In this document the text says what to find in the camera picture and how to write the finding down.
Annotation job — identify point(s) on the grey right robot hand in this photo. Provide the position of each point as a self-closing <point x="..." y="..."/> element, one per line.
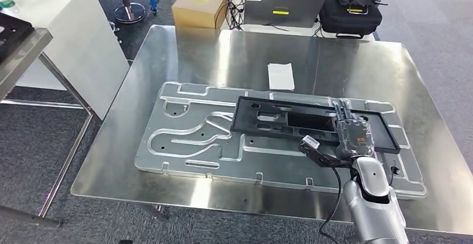
<point x="354" y="138"/>

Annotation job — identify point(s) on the black plastic frame part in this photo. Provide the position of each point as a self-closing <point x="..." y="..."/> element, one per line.
<point x="386" y="135"/>

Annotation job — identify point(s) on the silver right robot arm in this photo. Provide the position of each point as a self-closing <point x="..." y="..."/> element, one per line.
<point x="373" y="205"/>

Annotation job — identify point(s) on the stainless steel workbench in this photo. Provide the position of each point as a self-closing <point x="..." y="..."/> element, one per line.
<point x="221" y="57"/>

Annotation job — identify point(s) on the aluminium fixture plate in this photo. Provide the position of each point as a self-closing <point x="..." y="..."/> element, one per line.
<point x="281" y="168"/>

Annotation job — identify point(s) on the white paper sheet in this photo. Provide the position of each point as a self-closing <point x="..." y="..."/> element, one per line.
<point x="281" y="76"/>

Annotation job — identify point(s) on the black carry case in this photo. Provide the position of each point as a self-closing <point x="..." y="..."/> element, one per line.
<point x="347" y="22"/>

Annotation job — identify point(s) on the grey laptop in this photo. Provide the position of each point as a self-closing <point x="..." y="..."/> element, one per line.
<point x="284" y="2"/>

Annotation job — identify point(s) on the brown cardboard box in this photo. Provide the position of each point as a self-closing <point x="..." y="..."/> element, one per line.
<point x="199" y="11"/>

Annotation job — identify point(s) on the chrome stanchion with round base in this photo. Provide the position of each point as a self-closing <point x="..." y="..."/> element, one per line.
<point x="129" y="13"/>

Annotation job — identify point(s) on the white cabinet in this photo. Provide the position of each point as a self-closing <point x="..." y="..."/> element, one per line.
<point x="74" y="31"/>

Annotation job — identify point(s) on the stainless steel table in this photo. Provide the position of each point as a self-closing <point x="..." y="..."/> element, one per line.
<point x="26" y="57"/>

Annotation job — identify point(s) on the black tray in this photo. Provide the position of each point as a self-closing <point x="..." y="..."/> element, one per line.
<point x="14" y="35"/>

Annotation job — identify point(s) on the clear water bottle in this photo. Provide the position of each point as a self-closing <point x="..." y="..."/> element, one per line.
<point x="7" y="3"/>

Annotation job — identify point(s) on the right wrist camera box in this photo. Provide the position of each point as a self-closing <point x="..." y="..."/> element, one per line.
<point x="312" y="144"/>

